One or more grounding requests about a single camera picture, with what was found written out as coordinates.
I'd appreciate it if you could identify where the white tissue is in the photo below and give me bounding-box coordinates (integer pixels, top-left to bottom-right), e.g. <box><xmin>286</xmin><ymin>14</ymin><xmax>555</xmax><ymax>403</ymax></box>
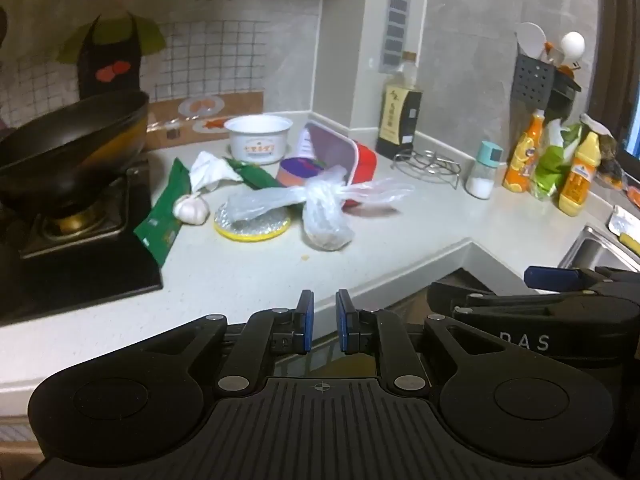
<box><xmin>188</xmin><ymin>151</ymin><xmax>242</xmax><ymax>196</ymax></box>

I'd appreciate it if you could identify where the red plastic food container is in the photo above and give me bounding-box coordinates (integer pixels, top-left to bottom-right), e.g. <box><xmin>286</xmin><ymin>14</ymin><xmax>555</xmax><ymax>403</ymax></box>
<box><xmin>298</xmin><ymin>121</ymin><xmax>378</xmax><ymax>207</ymax></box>

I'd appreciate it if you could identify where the yellow glitter scrubber pad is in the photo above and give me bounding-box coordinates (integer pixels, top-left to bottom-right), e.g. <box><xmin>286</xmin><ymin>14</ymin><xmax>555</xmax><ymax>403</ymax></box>
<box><xmin>214</xmin><ymin>200</ymin><xmax>292</xmax><ymax>243</ymax></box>

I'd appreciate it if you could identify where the orange sauce bottle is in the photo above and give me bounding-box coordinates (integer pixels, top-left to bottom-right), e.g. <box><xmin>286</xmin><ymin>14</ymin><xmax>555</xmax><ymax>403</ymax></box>
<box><xmin>502</xmin><ymin>110</ymin><xmax>547</xmax><ymax>193</ymax></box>

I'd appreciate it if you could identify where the white ladle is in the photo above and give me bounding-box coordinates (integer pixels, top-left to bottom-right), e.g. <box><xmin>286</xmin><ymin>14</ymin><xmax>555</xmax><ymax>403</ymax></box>
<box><xmin>515</xmin><ymin>22</ymin><xmax>547</xmax><ymax>61</ymax></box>

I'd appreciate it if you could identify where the black wok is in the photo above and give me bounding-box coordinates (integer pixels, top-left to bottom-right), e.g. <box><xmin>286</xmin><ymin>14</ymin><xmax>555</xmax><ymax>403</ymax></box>
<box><xmin>0</xmin><ymin>90</ymin><xmax>151</xmax><ymax>213</ymax></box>

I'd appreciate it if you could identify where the steel sink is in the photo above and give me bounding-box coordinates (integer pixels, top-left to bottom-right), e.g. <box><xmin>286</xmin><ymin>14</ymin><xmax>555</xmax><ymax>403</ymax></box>
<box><xmin>557</xmin><ymin>225</ymin><xmax>640</xmax><ymax>273</ymax></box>

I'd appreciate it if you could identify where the metal wire trivet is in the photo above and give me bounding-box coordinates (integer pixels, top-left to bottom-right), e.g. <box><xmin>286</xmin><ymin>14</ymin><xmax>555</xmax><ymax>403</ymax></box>
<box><xmin>391</xmin><ymin>149</ymin><xmax>462</xmax><ymax>191</ymax></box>

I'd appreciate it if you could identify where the knotted clear plastic bag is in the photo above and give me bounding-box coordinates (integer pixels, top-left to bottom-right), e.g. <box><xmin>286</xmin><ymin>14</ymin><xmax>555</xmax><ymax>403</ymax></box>
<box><xmin>302</xmin><ymin>165</ymin><xmax>416</xmax><ymax>252</ymax></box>

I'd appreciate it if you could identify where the garlic bulb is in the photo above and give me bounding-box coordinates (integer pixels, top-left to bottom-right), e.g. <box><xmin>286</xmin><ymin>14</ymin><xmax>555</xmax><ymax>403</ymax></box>
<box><xmin>172</xmin><ymin>192</ymin><xmax>211</xmax><ymax>226</ymax></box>

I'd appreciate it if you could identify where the green plastic bag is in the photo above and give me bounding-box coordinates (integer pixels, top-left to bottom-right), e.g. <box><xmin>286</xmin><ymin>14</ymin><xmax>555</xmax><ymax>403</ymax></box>
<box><xmin>532</xmin><ymin>122</ymin><xmax>583</xmax><ymax>201</ymax></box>

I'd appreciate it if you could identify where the grey perforated utensil holder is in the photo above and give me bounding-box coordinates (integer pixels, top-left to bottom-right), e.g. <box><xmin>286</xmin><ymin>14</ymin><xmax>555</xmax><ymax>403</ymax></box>
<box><xmin>512</xmin><ymin>52</ymin><xmax>583</xmax><ymax>111</ymax></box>

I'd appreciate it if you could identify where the salt shaker with teal cap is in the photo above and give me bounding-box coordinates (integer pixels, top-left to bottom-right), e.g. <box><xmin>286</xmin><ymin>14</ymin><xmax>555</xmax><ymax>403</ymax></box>
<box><xmin>465</xmin><ymin>141</ymin><xmax>504</xmax><ymax>201</ymax></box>

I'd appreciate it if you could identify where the white round utensil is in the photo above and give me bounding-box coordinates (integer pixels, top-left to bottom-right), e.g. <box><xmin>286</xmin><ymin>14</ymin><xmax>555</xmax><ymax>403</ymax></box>
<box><xmin>560</xmin><ymin>31</ymin><xmax>586</xmax><ymax>58</ymax></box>

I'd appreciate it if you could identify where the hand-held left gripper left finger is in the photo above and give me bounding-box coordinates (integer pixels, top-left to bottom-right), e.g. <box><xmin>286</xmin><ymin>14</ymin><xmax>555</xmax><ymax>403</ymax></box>
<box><xmin>134</xmin><ymin>289</ymin><xmax>315</xmax><ymax>396</ymax></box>

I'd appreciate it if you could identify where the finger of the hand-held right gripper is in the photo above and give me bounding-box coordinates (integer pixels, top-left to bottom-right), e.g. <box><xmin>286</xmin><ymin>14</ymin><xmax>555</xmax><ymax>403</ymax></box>
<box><xmin>524</xmin><ymin>265</ymin><xmax>640</xmax><ymax>292</ymax></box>
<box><xmin>427</xmin><ymin>281</ymin><xmax>592</xmax><ymax>319</ymax></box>

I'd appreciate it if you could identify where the black gas stove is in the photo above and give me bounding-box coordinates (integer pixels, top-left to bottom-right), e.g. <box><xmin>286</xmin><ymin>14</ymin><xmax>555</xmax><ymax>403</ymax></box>
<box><xmin>0</xmin><ymin>155</ymin><xmax>165</xmax><ymax>323</ymax></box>

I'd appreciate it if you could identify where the green snack packet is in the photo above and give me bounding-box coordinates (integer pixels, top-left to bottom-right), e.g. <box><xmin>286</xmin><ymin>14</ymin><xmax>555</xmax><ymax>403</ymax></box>
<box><xmin>223</xmin><ymin>157</ymin><xmax>281</xmax><ymax>191</ymax></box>
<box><xmin>133</xmin><ymin>157</ymin><xmax>193</xmax><ymax>267</ymax></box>

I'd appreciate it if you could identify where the purple and pink sponge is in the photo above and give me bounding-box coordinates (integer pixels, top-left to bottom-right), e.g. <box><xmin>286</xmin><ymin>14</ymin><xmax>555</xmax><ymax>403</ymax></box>
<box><xmin>276</xmin><ymin>156</ymin><xmax>326</xmax><ymax>188</ymax></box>

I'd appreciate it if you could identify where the soy sauce bottle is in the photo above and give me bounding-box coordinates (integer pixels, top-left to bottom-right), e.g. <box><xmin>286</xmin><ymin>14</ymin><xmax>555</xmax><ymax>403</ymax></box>
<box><xmin>375</xmin><ymin>51</ymin><xmax>425</xmax><ymax>162</ymax></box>

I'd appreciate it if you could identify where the white paper bowl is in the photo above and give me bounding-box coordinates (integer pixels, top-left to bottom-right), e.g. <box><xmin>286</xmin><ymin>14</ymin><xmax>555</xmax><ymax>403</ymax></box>
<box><xmin>223</xmin><ymin>115</ymin><xmax>293</xmax><ymax>165</ymax></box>

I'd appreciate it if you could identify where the yellow squeeze bottle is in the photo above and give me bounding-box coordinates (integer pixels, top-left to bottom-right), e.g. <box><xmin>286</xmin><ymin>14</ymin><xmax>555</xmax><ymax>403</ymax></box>
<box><xmin>558</xmin><ymin>130</ymin><xmax>601</xmax><ymax>217</ymax></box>

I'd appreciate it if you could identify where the flat clear plastic bag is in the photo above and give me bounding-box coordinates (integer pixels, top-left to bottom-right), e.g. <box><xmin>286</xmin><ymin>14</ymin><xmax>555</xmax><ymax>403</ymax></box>
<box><xmin>220</xmin><ymin>185</ymin><xmax>311</xmax><ymax>223</ymax></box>

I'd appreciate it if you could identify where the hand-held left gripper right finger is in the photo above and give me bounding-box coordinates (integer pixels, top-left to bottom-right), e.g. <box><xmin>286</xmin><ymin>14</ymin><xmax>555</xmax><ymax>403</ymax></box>
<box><xmin>335</xmin><ymin>289</ymin><xmax>512</xmax><ymax>396</ymax></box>

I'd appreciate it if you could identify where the wall poster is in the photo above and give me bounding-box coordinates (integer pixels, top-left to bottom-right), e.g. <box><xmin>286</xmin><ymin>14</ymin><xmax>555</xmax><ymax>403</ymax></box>
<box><xmin>0</xmin><ymin>0</ymin><xmax>323</xmax><ymax>153</ymax></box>

